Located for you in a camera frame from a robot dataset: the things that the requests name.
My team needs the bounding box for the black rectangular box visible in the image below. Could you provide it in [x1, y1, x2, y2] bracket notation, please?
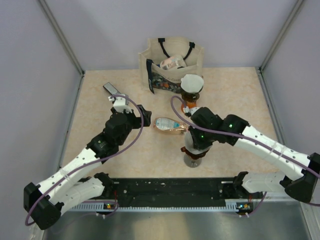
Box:
[103, 82, 121, 95]

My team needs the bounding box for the beige canvas tote bag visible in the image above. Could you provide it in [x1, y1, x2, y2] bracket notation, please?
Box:
[138, 36, 204, 94]

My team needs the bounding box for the dark green glass dripper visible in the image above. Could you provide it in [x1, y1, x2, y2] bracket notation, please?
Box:
[181, 88, 203, 103]

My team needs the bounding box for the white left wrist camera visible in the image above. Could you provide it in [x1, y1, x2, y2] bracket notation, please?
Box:
[108, 94, 133, 114]

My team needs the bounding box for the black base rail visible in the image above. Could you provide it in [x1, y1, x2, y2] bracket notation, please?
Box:
[96, 177, 250, 208]

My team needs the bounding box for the pink pouch in bag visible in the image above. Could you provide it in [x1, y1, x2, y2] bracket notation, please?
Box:
[159, 54, 187, 71]

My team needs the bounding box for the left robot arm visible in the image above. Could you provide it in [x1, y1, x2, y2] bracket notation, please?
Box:
[23, 104, 152, 230]

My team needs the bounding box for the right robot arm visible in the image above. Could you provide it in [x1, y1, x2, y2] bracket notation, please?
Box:
[183, 107, 320, 204]

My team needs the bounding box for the dark glass beaker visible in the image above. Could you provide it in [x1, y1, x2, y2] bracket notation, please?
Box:
[183, 154, 202, 168]

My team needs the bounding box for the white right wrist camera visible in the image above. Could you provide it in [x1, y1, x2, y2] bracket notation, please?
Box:
[183, 106, 192, 117]

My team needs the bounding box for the pink liquid soap bottle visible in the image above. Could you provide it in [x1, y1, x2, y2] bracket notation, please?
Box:
[153, 117, 188, 135]

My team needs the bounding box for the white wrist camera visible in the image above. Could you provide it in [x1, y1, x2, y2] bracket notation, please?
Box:
[183, 106, 192, 117]
[108, 94, 133, 114]

